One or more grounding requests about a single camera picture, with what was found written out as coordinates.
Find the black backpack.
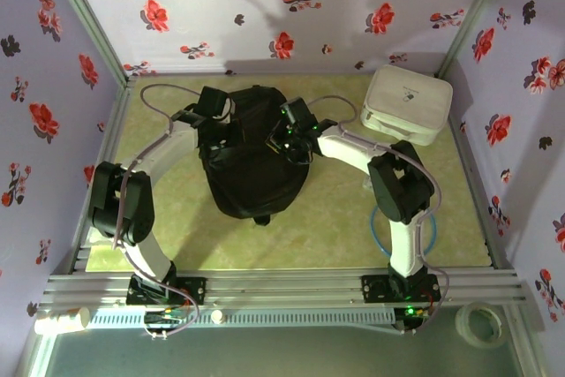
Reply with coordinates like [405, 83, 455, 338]
[193, 85, 313, 226]

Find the white zip case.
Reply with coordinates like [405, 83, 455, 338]
[359, 64, 455, 147]

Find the clear tape roll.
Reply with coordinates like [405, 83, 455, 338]
[454, 300, 509, 350]

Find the white paper roll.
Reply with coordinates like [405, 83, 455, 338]
[34, 306, 91, 335]

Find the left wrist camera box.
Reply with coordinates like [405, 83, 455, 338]
[219, 97, 236, 125]

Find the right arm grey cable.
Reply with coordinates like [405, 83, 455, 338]
[306, 94, 451, 335]

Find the aluminium side rail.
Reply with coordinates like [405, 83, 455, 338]
[70, 76, 138, 275]
[448, 114, 513, 270]

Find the blue ring tube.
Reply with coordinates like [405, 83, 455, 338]
[369, 205, 438, 259]

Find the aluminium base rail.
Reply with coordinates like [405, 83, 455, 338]
[39, 268, 531, 307]

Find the aluminium corner post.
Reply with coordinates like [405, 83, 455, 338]
[434, 0, 516, 80]
[41, 0, 136, 87]

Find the white slotted cable duct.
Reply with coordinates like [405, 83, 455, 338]
[87, 308, 396, 328]

